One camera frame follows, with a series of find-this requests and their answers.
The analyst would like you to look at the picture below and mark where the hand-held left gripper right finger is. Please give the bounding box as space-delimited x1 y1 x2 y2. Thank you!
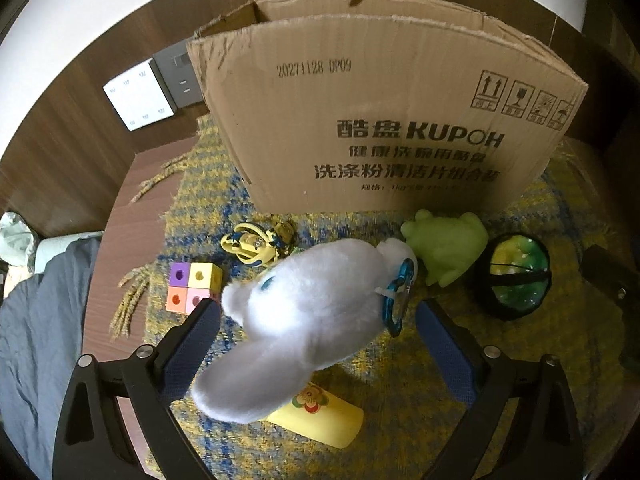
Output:
414 300 584 480

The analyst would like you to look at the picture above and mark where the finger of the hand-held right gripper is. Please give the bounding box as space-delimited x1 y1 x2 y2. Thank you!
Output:
579 243 640 372

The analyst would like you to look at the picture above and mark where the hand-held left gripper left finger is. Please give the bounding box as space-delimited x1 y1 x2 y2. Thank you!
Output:
52 297 222 480

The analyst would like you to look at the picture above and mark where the white plush toy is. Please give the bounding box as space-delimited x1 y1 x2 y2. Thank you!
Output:
191 238 418 423

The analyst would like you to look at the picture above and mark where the brown cardboard box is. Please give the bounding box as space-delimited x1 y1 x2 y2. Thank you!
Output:
186 0 591 214

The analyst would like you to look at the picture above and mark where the multicoloured block cube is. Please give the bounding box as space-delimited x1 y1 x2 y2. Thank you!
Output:
165 261 223 316

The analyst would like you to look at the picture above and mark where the blue carabiner clip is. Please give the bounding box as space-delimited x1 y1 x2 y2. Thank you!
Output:
384 258 417 338

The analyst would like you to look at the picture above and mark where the black and green ball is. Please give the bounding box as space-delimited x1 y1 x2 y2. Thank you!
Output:
467 234 551 322

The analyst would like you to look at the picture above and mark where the green frog toy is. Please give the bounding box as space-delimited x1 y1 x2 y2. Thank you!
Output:
400 208 489 288

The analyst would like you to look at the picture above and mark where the yellow flower-print tube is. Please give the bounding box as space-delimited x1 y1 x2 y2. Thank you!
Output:
265 381 364 449

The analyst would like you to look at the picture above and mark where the blue grey bedding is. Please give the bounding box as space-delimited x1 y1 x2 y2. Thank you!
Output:
0 235 104 466

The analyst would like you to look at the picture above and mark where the yellow and blue fringed cloth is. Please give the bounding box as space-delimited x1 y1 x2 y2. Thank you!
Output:
108 114 640 480

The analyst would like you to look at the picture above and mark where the pale green cloth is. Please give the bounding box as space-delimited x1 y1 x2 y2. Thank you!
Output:
0 211 41 273

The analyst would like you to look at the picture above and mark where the yellow figure keychain toy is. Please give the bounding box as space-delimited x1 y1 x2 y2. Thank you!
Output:
220 222 297 268

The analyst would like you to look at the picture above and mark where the white wall switch panel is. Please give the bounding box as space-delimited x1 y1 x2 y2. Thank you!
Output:
103 58 178 132

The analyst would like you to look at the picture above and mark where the grey wall socket plate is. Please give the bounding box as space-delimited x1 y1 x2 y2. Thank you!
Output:
151 40 207 110

